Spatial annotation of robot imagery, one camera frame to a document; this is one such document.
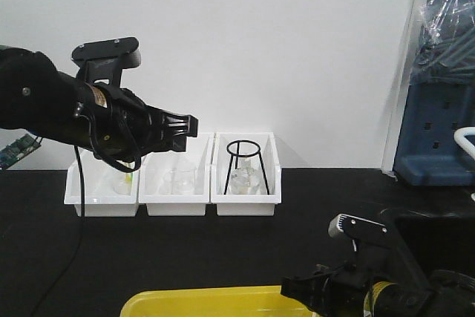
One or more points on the glass flask in right bin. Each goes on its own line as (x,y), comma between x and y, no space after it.
(245,179)

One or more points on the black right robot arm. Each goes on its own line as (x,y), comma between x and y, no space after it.
(453,295)

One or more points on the glass beakers in middle bin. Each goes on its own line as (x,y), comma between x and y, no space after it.
(179,179)

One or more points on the green circuit board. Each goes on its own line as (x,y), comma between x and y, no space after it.
(18,150)

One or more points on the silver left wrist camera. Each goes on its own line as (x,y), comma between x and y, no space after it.
(105,60)

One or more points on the yellow plastic tray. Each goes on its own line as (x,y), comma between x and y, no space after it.
(222,301)

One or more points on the black wire tripod stand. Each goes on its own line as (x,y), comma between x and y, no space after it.
(244,148)

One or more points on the white storage bin middle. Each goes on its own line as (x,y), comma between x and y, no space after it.
(199,152)

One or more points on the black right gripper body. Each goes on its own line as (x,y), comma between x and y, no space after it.
(342,291)

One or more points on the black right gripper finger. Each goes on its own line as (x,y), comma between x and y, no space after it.
(303,290)

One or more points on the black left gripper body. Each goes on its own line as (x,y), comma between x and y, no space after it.
(116,125)

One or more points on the white storage bin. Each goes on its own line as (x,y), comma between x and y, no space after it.
(245,205)
(199,152)
(100,198)

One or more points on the white storage bin left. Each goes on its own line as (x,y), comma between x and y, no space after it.
(100,198)

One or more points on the white storage bin right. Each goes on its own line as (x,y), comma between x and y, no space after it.
(245,205)

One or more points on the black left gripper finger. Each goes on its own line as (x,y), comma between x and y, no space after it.
(174,143)
(171,124)

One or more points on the clear plastic wrap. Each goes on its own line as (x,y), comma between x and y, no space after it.
(446,44)

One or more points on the yellow green stirring sticks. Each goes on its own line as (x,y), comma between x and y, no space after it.
(128,178)

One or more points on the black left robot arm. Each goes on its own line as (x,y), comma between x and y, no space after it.
(37,97)

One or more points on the glass beaker in left bin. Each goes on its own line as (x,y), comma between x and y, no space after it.
(121,182)

